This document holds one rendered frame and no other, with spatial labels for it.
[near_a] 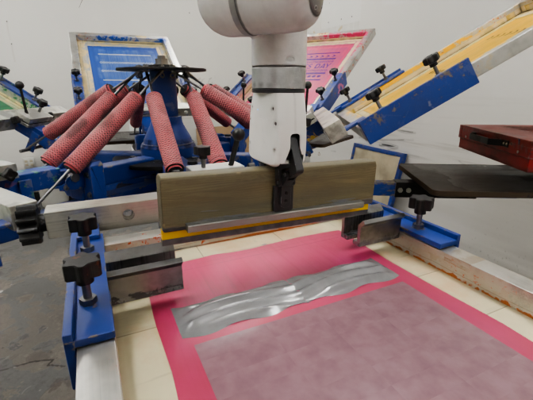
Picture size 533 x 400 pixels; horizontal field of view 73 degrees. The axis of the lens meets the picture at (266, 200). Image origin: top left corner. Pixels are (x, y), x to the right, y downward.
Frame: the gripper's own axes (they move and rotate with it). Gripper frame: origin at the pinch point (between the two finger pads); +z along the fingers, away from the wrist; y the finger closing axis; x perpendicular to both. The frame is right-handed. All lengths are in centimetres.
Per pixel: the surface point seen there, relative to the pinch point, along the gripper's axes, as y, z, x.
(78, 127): -75, -4, -28
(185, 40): -414, -69, 90
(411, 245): 4.0, 11.9, 25.9
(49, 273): -221, 109, -63
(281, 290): 5.2, 13.5, -1.8
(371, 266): 4.9, 13.5, 16.0
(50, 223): -23.5, 7.6, -33.0
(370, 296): 11.6, 13.9, 9.9
